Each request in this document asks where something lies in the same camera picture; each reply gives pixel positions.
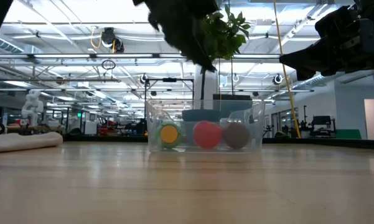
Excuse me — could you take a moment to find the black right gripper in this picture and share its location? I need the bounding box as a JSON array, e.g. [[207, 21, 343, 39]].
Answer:
[[279, 0, 374, 82]]

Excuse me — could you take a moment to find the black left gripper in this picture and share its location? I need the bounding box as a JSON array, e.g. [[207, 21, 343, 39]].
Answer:
[[133, 0, 220, 73]]

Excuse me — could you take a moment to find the red toy tomato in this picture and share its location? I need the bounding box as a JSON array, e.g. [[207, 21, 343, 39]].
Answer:
[[192, 120, 223, 150]]

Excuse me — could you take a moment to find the green toy fruit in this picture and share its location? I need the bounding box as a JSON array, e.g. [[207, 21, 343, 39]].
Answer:
[[156, 121, 184, 150]]

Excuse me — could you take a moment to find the brown toy kiwi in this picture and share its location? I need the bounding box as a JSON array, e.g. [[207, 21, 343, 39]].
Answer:
[[223, 121, 251, 150]]

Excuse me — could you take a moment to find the clear plastic tupperware container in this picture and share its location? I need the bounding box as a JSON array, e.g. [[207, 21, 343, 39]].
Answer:
[[145, 99, 266, 154]]

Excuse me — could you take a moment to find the green leafy potted tree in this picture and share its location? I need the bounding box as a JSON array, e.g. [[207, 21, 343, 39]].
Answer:
[[200, 3, 252, 110]]

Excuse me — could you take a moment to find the white building column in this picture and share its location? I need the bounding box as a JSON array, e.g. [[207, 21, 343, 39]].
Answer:
[[194, 63, 219, 110]]

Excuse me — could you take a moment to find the black background machine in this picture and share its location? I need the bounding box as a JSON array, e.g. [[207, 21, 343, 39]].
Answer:
[[309, 115, 337, 138]]

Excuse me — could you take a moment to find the green floor box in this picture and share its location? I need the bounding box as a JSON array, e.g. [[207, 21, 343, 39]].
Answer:
[[335, 129, 362, 140]]

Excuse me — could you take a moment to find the white folded cloth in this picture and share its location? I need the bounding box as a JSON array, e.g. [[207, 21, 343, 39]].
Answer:
[[0, 131, 64, 155]]

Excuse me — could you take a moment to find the yellow hanging cable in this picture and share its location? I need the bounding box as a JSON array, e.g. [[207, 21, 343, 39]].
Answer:
[[273, 0, 302, 139]]

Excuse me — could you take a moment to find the black metal stand frame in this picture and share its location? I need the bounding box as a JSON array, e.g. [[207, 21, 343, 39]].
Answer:
[[144, 77, 195, 123]]

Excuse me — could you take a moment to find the black ceiling cable reel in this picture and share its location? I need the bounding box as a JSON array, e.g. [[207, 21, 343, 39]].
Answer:
[[100, 27, 124, 54]]

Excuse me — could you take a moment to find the black table frame rail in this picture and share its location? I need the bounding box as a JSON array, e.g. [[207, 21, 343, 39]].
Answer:
[[63, 134, 374, 151]]

